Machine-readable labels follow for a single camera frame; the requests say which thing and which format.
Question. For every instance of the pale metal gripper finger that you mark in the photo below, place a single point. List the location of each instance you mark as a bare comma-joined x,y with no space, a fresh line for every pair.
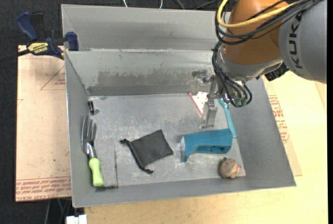
206,117
213,116

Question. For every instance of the teal plastic spoon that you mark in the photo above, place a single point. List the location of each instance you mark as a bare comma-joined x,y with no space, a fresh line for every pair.
230,121

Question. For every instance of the white packet with red dots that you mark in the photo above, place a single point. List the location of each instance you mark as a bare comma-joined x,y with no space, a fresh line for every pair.
199,100

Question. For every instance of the teal plastic toy drill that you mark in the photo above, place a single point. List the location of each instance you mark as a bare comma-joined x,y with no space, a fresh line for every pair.
205,141

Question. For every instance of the brown toy animal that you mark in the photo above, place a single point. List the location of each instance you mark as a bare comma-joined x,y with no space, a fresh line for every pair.
230,168

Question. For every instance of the grey metal bin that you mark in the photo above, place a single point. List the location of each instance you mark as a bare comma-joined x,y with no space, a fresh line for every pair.
145,119

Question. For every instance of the small black clip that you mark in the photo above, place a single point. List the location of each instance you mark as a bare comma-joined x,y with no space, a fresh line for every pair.
91,108

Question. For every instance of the brown cardboard board, red print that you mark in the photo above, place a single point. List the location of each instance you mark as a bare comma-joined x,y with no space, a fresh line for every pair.
39,113

